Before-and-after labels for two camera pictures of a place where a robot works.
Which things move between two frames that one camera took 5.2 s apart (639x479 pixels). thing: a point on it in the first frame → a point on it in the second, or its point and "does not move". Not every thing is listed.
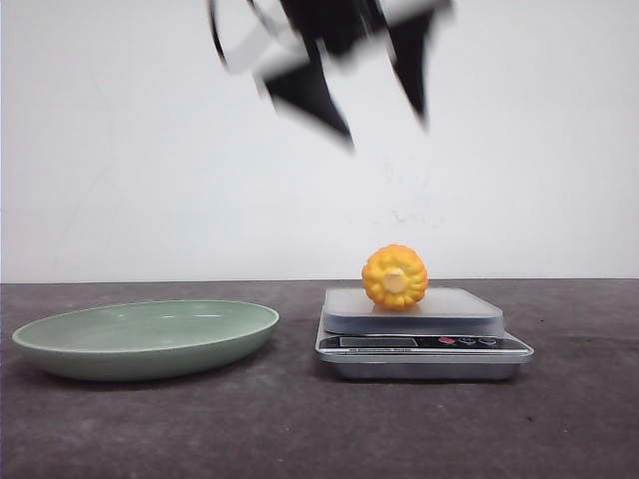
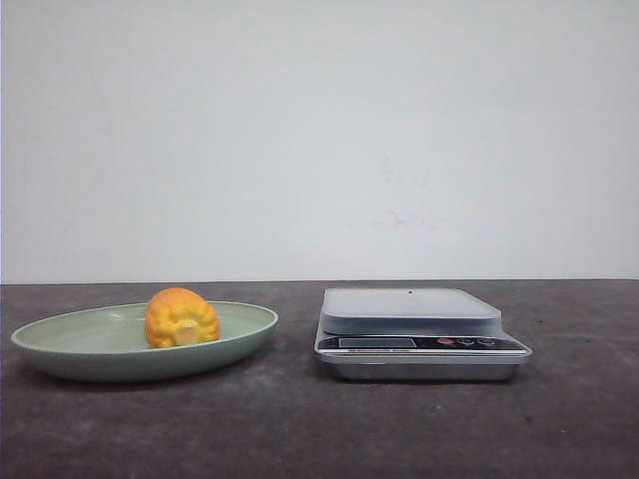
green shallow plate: [148, 339] does not move
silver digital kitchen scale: [451, 333] does not move
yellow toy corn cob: [394, 275] → [180, 316]
